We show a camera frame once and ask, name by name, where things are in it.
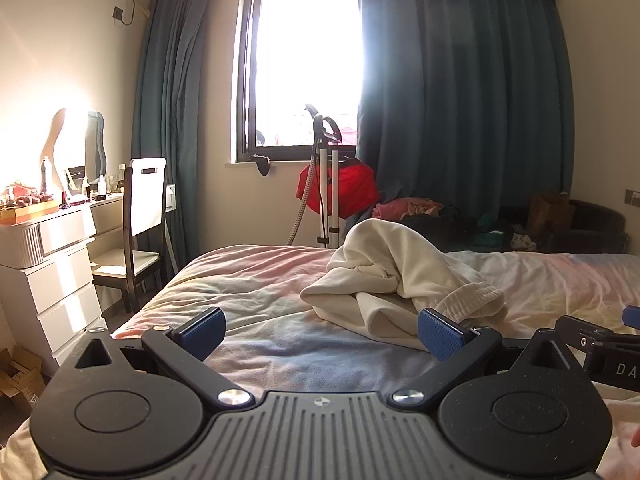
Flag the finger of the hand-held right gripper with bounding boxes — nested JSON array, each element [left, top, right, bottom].
[[555, 304, 640, 349]]

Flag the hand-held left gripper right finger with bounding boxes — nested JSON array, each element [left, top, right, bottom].
[[390, 307, 589, 408]]

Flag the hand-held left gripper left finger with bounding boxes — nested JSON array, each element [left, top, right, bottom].
[[59, 306, 253, 409]]

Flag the cream white pants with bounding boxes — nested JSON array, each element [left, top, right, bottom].
[[300, 218, 509, 352]]

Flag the pile of clothes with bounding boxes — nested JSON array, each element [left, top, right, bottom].
[[400, 204, 502, 252]]

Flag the pastel tie-dye duvet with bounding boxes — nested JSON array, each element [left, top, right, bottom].
[[0, 245, 640, 480]]

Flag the black armchair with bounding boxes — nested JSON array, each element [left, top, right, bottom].
[[500, 198, 629, 256]]

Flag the green garment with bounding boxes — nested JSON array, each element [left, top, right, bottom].
[[475, 213, 506, 235]]

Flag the brown paper bag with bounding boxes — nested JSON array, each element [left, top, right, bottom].
[[528, 192, 576, 241]]

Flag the pink garment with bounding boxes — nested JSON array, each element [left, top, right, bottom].
[[372, 197, 446, 221]]

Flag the white backed wooden chair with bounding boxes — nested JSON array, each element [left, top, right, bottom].
[[91, 157, 169, 314]]

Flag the white drawer dresser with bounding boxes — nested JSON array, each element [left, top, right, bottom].
[[0, 194, 132, 369]]

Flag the red garment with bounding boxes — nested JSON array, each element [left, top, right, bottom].
[[294, 157, 381, 221]]

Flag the group of cosmetic bottles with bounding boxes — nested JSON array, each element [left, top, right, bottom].
[[79, 162, 126, 202]]

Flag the cardboard box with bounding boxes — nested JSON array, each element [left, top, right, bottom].
[[0, 347, 49, 412]]

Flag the garment steamer stand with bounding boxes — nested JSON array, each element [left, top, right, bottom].
[[286, 103, 347, 250]]

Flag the white ribbed storage box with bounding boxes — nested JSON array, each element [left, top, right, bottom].
[[0, 221, 46, 268]]

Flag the wavy framed mirror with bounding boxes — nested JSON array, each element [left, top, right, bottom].
[[39, 108, 108, 196]]

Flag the wooden tray with trinkets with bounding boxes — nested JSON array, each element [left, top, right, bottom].
[[0, 179, 61, 225]]

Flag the narrow blue curtain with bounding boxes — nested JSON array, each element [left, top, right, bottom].
[[130, 0, 247, 282]]

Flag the wide blue curtain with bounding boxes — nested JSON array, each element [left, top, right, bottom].
[[353, 0, 574, 227]]

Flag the dark framed window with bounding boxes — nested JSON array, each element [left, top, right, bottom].
[[232, 0, 364, 164]]

